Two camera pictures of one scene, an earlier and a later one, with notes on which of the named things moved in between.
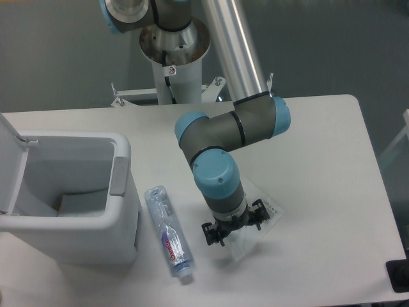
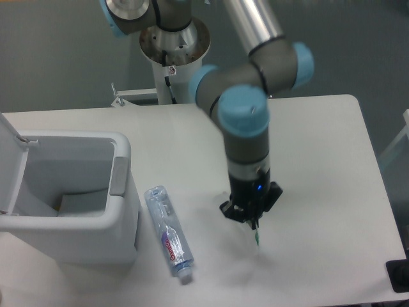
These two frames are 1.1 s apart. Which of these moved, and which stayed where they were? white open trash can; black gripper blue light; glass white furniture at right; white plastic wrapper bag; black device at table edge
Moved: black gripper blue light; white plastic wrapper bag
Stayed: white open trash can; glass white furniture at right; black device at table edge
